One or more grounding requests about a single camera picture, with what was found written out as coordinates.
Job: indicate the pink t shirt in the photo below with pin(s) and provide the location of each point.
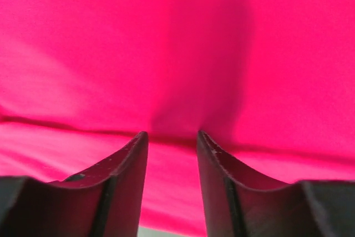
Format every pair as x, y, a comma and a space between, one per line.
272, 81

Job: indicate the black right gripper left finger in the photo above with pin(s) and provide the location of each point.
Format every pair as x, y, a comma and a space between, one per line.
102, 200

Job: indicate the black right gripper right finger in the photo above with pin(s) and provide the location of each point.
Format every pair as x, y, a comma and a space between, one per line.
240, 201

